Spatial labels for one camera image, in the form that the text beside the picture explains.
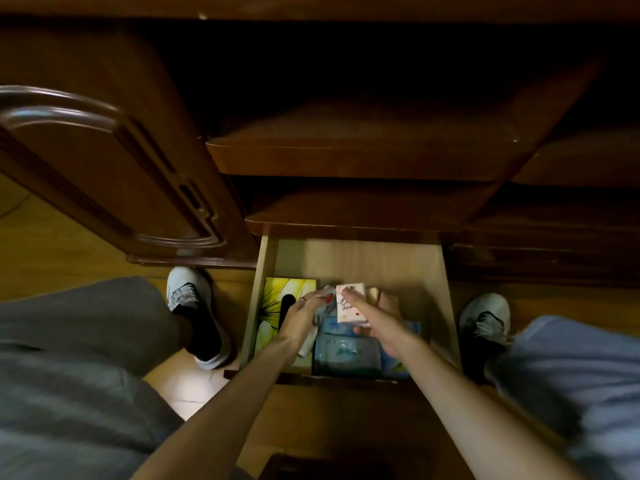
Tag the person's right hand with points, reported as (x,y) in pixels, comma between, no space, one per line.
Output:
(390,329)

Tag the yellow tissue box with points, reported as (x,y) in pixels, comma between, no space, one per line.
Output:
(270,299)

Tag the person's left hand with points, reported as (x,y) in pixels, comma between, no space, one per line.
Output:
(302,322)

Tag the light wooden drawer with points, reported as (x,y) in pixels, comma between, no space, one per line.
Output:
(350,259)

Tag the large light blue wet wipes pack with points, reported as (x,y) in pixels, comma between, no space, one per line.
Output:
(332,325)

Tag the gray trousers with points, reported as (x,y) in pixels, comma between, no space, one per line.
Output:
(75,394)

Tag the person's left forearm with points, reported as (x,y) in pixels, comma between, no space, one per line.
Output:
(225,419)

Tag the white black shoe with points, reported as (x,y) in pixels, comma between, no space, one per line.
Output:
(185,289)
(482,314)

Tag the dark wooden stool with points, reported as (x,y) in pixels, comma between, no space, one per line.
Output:
(325,469)

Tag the white black right shoe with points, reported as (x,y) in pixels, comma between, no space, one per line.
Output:
(482,314)

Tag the dark wooden cabinet door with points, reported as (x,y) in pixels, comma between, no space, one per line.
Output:
(75,169)

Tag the white black left shoe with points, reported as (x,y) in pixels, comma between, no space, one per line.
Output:
(185,289)

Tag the printed white pocket tissue pack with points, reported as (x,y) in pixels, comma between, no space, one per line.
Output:
(350,309)

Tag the person's right forearm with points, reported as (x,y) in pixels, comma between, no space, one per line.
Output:
(475,424)

